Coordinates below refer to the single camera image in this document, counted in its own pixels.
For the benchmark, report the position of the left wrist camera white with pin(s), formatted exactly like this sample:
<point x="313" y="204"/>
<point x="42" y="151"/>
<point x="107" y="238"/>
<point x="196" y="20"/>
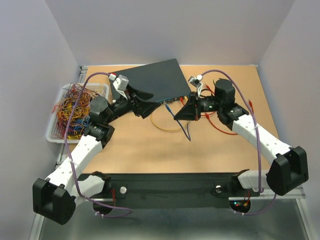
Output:
<point x="120" y="83"/>

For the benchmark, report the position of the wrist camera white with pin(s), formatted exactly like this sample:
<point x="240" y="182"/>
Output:
<point x="120" y="83"/>
<point x="197" y="83"/>

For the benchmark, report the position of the white perforated plastic basket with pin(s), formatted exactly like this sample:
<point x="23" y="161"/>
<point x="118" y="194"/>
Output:
<point x="62" y="109"/>

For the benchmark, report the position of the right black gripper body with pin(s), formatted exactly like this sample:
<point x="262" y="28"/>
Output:
<point x="207" y="104"/>

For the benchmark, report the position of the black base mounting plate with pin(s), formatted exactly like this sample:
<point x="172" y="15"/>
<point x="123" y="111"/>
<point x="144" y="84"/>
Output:
<point x="173" y="190"/>

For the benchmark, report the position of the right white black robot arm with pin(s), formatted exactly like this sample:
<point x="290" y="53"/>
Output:
<point x="288" y="165"/>

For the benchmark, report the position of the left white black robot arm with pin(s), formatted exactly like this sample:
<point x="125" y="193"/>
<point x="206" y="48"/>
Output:
<point x="57" y="196"/>

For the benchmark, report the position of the dark blue network switch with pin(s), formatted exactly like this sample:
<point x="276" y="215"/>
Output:
<point x="164" y="79"/>

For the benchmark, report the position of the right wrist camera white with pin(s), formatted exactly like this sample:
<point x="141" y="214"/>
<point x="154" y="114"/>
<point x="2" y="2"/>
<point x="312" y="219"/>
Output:
<point x="197" y="83"/>

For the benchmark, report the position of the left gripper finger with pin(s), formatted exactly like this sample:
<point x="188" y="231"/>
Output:
<point x="146" y="108"/>
<point x="135" y="95"/>

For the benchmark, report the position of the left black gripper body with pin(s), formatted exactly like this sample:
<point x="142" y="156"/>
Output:
<point x="122" y="106"/>

